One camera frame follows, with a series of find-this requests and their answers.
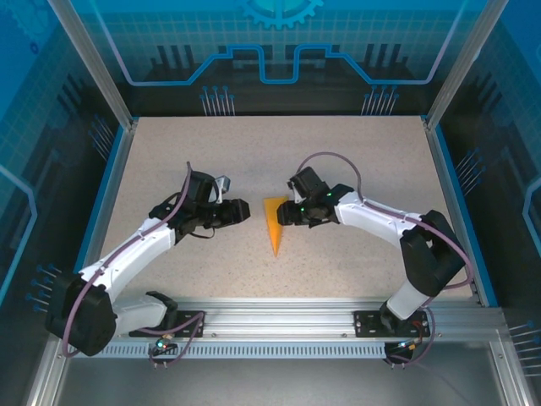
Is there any blue printed side panel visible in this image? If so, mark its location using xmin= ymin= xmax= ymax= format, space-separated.
xmin=0 ymin=0 xmax=128 ymax=406
xmin=439 ymin=0 xmax=541 ymax=406

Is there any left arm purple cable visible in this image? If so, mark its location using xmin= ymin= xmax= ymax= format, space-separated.
xmin=61 ymin=160 xmax=208 ymax=370

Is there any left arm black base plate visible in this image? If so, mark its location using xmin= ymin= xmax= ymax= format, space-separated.
xmin=128 ymin=310 xmax=207 ymax=338

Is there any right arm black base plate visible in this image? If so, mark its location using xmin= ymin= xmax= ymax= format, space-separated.
xmin=353 ymin=310 xmax=436 ymax=338

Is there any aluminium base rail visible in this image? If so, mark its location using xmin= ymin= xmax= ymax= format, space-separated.
xmin=54 ymin=297 xmax=508 ymax=339

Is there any grey metal lower shelf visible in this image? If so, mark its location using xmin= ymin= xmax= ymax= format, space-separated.
xmin=25 ymin=329 xmax=533 ymax=406

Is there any orange paper sheet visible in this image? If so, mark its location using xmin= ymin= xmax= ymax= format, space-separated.
xmin=262 ymin=195 xmax=291 ymax=258

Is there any aluminium frame post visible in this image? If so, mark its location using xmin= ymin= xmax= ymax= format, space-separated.
xmin=424 ymin=0 xmax=496 ymax=131
xmin=46 ymin=0 xmax=139 ymax=130

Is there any blue printed back panel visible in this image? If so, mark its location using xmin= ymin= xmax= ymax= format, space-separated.
xmin=79 ymin=0 xmax=466 ymax=118

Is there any slotted metal cable duct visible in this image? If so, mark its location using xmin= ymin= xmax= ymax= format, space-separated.
xmin=66 ymin=342 xmax=390 ymax=360

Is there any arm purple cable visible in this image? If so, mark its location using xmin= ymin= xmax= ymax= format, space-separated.
xmin=299 ymin=151 xmax=474 ymax=370
xmin=61 ymin=160 xmax=208 ymax=370

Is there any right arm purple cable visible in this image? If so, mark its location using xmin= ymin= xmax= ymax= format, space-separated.
xmin=299 ymin=151 xmax=474 ymax=370

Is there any small connector with LED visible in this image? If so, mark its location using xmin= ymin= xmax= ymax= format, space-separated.
xmin=395 ymin=337 xmax=425 ymax=353
xmin=152 ymin=332 xmax=178 ymax=353

